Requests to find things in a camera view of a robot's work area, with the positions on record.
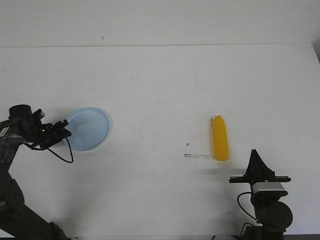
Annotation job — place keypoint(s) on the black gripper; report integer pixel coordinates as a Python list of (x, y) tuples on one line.
[(264, 171), (51, 134)]

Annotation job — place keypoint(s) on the light blue round plate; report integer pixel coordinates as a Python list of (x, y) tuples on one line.
[(89, 127)]

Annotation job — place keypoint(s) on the yellow corn cob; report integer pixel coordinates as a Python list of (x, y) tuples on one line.
[(220, 143)]

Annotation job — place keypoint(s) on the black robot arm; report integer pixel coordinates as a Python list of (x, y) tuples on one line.
[(272, 216), (25, 127)]

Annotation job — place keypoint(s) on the strip of tape on table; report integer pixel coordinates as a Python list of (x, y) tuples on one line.
[(204, 156)]

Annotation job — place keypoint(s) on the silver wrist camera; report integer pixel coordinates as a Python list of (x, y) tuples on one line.
[(267, 187), (37, 116)]

